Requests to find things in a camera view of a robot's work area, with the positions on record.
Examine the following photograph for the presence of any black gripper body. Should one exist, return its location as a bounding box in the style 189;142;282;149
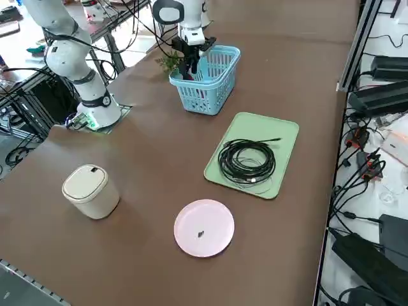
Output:
171;36;218;61

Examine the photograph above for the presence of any toy carrot with green leaves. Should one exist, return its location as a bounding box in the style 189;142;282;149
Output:
155;52;194;81

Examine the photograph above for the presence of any blue plastic slotted basket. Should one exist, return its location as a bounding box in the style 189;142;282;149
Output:
168;45;242;116

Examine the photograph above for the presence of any light green tray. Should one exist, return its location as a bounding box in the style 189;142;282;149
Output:
203;112;300;201

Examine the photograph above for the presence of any round pink plate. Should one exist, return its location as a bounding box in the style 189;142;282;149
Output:
173;198;236;259

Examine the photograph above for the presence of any black power adapter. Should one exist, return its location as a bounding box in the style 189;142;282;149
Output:
370;55;408;81
347;80;408;117

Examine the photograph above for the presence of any white pink box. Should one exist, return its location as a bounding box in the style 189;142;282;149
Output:
381;129;408;167

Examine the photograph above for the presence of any black fabric bag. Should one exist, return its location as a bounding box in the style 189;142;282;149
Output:
331;231;408;302

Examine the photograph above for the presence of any black flat case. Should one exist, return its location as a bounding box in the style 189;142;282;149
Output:
378;214;408;256

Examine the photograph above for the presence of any coiled black cable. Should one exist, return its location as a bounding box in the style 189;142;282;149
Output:
217;137;283;194

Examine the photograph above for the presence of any aluminium profile post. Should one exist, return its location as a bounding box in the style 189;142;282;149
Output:
336;0;384;93

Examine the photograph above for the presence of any grey ribbed frame rail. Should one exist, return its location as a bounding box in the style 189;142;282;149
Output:
0;257;70;306

